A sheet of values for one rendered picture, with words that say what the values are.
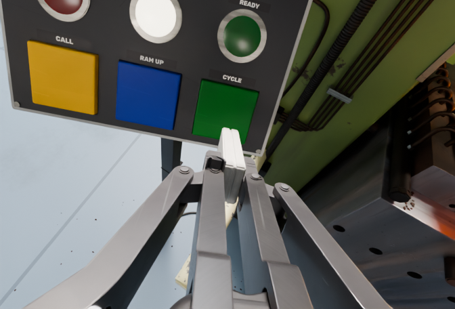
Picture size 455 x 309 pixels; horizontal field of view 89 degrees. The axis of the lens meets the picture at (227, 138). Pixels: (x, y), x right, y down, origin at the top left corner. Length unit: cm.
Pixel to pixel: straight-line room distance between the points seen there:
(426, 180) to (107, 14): 54
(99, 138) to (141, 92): 126
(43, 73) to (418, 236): 63
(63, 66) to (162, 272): 104
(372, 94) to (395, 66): 7
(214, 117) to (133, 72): 11
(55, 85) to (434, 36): 57
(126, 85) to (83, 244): 107
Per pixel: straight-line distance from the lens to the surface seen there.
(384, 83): 57
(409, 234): 56
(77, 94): 34
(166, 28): 30
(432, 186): 54
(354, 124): 63
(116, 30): 32
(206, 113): 30
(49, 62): 35
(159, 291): 123
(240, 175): 15
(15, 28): 38
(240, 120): 31
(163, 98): 31
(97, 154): 150
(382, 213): 52
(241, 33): 29
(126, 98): 32
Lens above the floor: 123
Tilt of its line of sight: 51 degrees down
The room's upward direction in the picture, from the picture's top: 20 degrees clockwise
